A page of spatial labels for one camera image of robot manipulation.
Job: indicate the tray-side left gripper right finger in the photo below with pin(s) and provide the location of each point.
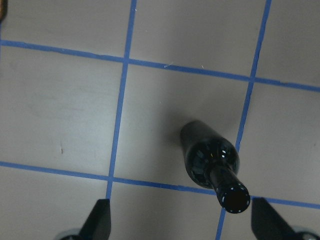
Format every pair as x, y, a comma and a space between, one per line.
267, 224

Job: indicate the tray-side left gripper left finger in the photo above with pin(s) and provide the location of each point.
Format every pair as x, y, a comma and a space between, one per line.
98, 223

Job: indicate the dark wine bottle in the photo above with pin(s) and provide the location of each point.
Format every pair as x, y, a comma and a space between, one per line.
212, 162

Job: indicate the wooden tray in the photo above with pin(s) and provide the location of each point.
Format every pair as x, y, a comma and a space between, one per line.
3, 9

